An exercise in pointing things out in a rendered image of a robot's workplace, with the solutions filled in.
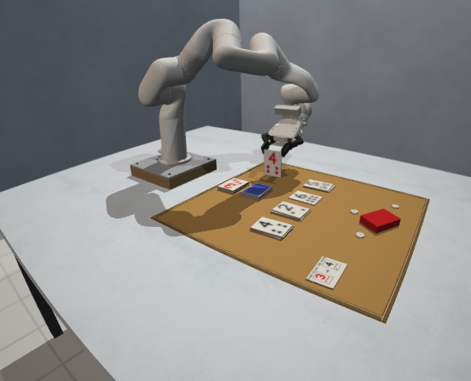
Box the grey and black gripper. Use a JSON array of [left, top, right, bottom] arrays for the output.
[[261, 116, 303, 157]]

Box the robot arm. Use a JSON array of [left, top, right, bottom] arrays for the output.
[[138, 19, 319, 165]]

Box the red flat square block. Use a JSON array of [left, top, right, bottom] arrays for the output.
[[360, 209, 401, 233]]

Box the brown flat mat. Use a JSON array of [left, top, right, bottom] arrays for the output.
[[158, 164, 426, 316]]

